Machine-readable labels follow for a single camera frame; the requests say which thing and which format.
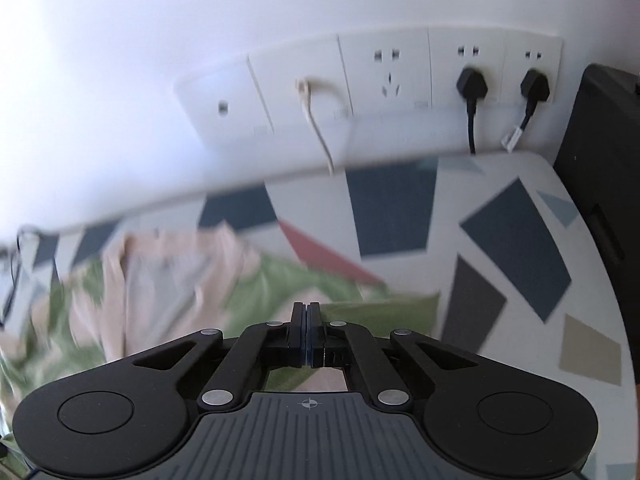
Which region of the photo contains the black box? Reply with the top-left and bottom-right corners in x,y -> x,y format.
552,62 -> 640,381

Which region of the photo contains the white wall socket panel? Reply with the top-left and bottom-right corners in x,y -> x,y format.
174,27 -> 563,148

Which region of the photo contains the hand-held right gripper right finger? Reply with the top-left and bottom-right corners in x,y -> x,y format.
306,302 -> 482,413

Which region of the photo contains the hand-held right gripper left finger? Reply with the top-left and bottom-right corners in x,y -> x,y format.
131,302 -> 307,413

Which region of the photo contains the black plug with cable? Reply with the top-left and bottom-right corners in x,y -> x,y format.
501,69 -> 552,153
456,66 -> 490,155

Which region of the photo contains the green leaf print shirt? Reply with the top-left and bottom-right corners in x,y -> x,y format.
0,230 -> 442,480

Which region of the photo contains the white cable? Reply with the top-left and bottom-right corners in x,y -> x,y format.
295,77 -> 337,175

